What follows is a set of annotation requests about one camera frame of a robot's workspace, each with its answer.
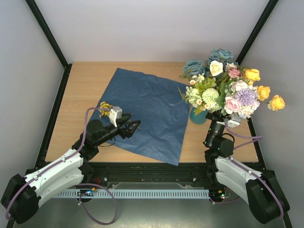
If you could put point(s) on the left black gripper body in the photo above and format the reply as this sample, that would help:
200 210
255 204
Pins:
122 134

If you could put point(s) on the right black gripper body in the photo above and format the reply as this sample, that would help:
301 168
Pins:
214 117

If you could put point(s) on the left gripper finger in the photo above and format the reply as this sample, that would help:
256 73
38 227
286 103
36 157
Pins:
130 127
125 117

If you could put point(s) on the blue wrapping paper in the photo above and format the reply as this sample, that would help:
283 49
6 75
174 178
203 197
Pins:
158 104

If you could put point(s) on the teal cylindrical vase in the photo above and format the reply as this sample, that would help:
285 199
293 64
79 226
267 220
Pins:
198 118

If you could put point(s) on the pastel purple flower bunch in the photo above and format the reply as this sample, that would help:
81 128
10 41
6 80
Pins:
239 98

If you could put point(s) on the green white flower bunch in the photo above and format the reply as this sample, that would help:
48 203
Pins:
202 94

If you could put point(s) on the yellow rose bunch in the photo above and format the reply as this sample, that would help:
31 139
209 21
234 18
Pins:
276 103

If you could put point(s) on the pink rose flower stem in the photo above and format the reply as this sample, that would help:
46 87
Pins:
216 68

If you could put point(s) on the blue rose bunch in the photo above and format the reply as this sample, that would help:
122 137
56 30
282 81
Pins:
195 67

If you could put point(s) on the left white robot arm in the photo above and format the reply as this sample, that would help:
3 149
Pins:
24 195

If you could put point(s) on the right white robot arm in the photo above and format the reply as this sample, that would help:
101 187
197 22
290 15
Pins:
260 190

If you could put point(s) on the small yellow flower sprig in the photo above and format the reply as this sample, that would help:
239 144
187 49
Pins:
104 109

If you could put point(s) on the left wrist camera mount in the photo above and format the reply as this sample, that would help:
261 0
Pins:
115 114

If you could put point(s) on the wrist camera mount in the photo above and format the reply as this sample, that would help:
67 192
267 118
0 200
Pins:
115 114
232 121

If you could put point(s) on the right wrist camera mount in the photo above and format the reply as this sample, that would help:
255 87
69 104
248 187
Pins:
232 121

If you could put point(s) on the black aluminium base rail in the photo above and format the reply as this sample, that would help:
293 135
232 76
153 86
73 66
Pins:
193 174

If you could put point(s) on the light blue slotted cable duct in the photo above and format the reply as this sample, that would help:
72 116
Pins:
134 194

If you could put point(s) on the black frame post left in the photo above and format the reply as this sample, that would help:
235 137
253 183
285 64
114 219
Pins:
47 32

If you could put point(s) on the black frame post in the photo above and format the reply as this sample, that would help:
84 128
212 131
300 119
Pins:
270 6
47 32

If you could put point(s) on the black frame post right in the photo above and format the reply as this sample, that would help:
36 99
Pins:
270 6

